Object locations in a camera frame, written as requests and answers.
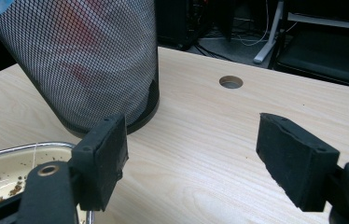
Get black floor cables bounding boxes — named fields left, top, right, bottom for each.
left=194, top=43, right=236, bottom=63

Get black padded seat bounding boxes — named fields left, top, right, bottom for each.
left=272, top=27, right=349, bottom=92

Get white desk frame bar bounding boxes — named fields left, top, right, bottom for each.
left=287, top=12, right=349, bottom=32

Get brown food crumbs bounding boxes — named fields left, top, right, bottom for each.
left=0, top=158, right=29, bottom=206

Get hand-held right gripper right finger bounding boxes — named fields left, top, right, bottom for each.
left=256, top=112, right=341, bottom=213

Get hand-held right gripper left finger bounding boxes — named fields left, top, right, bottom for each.
left=69, top=113, right=130, bottom=212

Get white cable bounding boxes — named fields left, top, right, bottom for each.
left=234, top=0, right=271, bottom=47

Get white metal desk leg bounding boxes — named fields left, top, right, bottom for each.
left=253, top=0, right=286, bottom=64

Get black mesh trash can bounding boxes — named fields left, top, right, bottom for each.
left=0, top=0, right=161, bottom=139

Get black computer case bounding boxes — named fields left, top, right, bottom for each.
left=155, top=0, right=212, bottom=50

